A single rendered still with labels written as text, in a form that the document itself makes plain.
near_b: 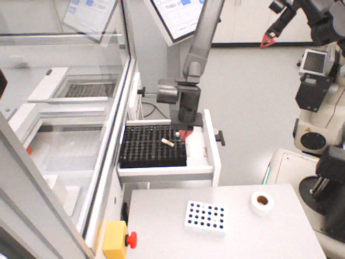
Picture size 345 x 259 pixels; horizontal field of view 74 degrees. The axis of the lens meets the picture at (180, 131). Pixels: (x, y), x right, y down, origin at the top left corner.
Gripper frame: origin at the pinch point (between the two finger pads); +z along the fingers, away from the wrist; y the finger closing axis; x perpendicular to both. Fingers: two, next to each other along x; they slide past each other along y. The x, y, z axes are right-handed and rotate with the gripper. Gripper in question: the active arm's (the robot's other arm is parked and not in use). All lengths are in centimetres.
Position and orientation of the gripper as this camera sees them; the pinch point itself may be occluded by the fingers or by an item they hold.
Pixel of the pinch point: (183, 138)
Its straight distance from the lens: 79.5
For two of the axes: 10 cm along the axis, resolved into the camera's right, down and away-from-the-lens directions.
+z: -1.1, 7.4, 6.7
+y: -9.9, -0.7, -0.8
